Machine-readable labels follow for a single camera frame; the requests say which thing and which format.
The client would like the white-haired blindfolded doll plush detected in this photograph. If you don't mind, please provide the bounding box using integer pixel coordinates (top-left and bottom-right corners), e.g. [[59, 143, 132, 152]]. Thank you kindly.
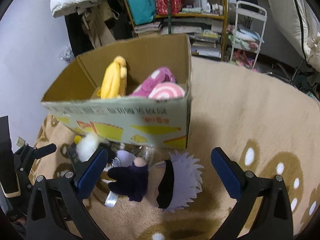
[[107, 151, 204, 213]]

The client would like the yellow dog plush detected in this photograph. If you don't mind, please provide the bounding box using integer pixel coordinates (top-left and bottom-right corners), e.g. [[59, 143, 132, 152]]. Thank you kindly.
[[97, 56, 127, 99]]

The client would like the pink animal plush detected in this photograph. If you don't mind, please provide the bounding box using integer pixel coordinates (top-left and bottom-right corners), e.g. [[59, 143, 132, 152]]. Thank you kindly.
[[130, 67, 176, 98]]

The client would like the white fluffy pompom plush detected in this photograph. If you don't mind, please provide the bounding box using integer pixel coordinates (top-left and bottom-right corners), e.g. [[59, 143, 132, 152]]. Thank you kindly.
[[72, 134, 149, 207]]

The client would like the pink swirl roll plush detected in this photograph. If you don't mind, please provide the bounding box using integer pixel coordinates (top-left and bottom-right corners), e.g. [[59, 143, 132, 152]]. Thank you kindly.
[[148, 82, 185, 100]]

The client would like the beige patterned blanket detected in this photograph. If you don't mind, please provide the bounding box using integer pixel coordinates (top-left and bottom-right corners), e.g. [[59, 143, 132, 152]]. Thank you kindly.
[[28, 56, 320, 240]]

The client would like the plastic bag of snacks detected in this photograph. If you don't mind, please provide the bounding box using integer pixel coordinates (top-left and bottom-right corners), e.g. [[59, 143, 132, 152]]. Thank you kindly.
[[59, 45, 75, 63]]

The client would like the printed cardboard box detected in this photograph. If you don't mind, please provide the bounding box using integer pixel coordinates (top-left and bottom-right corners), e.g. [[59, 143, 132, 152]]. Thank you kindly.
[[41, 34, 191, 149]]

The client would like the cream reclining chair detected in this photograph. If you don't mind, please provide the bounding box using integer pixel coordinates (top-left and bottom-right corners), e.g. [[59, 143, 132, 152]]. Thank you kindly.
[[268, 0, 319, 71]]

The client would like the beige trench coat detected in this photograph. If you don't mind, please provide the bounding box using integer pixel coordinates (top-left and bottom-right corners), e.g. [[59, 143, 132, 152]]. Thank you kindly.
[[82, 0, 116, 49]]

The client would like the white rolling cart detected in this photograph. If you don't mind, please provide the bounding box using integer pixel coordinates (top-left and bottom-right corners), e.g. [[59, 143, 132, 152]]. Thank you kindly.
[[227, 0, 267, 70]]

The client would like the wooden shelf unit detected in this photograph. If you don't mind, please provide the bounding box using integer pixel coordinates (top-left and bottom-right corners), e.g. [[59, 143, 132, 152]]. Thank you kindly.
[[124, 0, 227, 60]]

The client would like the stack of books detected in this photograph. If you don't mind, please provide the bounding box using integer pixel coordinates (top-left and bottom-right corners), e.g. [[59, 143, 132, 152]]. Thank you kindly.
[[134, 22, 162, 37]]

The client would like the teal shopping bag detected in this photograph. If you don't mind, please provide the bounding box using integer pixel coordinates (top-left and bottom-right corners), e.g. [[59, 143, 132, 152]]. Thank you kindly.
[[127, 0, 156, 25]]

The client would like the green pole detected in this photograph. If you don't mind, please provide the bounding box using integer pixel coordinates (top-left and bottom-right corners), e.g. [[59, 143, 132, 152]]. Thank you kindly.
[[167, 0, 172, 35]]

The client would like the wall power socket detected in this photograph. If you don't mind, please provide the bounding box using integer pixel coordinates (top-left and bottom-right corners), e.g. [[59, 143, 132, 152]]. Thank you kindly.
[[16, 137, 26, 147]]

